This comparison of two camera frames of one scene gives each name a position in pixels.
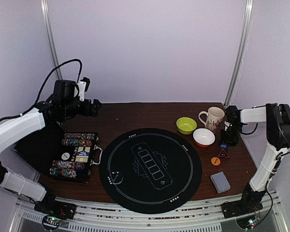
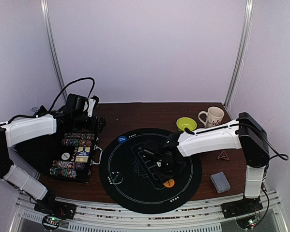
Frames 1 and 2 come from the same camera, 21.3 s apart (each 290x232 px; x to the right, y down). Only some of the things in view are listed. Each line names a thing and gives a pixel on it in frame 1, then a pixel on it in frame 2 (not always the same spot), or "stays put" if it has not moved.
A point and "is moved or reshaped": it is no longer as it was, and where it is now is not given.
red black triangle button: [223, 154] stays put
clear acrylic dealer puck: [117, 178] stays put
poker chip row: [63, 172] stays put
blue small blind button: [223, 146] is moved or reshaped
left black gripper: [94, 109] to [92, 127]
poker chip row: [79, 136] stays put
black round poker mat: [150, 170] stays put
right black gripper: [228, 139] to [148, 152]
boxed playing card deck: [83, 154] stays put
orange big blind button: [215, 161] to [169, 183]
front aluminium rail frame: [93, 216] stays put
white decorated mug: [214, 116] stays put
